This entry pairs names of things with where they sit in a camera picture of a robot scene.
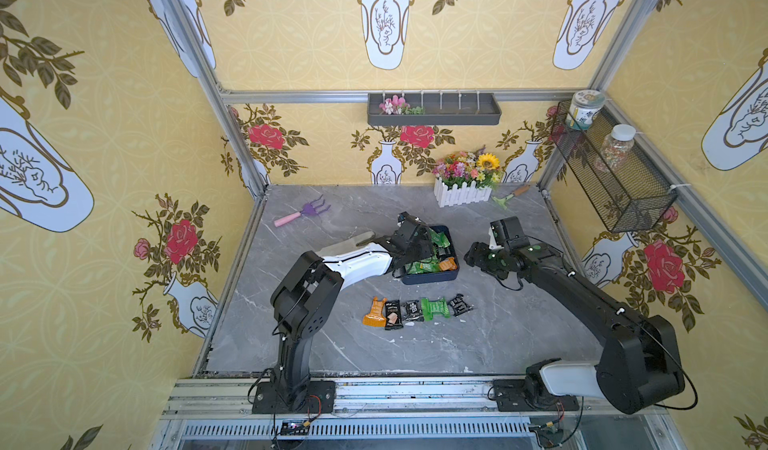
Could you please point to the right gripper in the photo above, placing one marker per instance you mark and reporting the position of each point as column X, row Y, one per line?
column 486, row 258

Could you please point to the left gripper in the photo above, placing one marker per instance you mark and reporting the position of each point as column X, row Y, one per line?
column 417, row 249

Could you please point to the dark blue storage box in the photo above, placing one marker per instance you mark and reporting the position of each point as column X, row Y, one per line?
column 427, row 271

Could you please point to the green cookie packet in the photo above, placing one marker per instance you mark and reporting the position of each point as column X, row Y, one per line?
column 432, row 308

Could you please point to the black cookie packet with picture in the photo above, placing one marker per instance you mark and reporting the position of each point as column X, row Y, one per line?
column 393, row 315

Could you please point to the orange cookie packet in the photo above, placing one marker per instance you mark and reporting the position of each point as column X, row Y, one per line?
column 376, row 316

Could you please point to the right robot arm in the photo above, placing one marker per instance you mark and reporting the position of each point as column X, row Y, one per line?
column 639, row 365

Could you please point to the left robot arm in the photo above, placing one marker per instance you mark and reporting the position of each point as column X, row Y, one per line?
column 305, row 298

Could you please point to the orange packet in box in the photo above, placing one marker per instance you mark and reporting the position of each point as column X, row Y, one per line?
column 448, row 265

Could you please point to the green toy shovel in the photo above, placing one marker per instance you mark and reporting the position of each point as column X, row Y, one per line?
column 503, row 202

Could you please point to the white green garden glove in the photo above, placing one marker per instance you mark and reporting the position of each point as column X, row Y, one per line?
column 350, row 245

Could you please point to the flowers in white fence planter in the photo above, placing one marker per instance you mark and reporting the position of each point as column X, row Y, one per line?
column 466, row 177

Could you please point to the pink purple toy rake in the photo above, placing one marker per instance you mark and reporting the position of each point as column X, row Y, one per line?
column 311, row 209

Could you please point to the pink flowers on shelf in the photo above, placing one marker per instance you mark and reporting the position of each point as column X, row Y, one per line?
column 397, row 105

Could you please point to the clear jar white lid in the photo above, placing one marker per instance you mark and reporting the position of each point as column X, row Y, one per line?
column 615, row 148

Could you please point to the patterned jar white lid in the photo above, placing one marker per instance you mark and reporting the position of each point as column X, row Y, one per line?
column 583, row 109

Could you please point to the small circuit board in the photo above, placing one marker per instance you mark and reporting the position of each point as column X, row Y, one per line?
column 294, row 428

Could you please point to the black wire mesh basket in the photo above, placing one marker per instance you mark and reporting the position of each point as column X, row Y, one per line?
column 633, row 195

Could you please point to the grey wall shelf tray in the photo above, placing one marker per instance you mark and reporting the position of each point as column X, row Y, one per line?
column 442, row 108

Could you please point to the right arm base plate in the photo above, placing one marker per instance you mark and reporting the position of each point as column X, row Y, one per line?
column 518, row 395

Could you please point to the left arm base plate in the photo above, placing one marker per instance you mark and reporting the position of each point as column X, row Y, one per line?
column 316, row 398

